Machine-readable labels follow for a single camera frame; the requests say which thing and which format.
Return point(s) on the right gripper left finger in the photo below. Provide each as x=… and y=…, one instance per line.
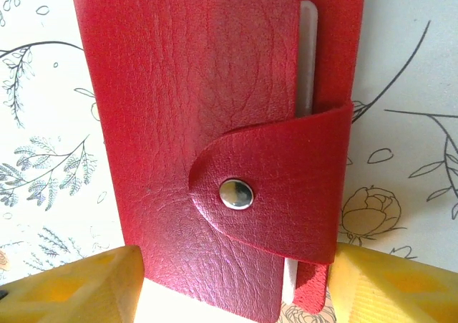
x=71, y=290

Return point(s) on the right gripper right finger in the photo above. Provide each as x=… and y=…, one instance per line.
x=393, y=290

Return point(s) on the red leather card holder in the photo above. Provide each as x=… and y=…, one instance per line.
x=186, y=122

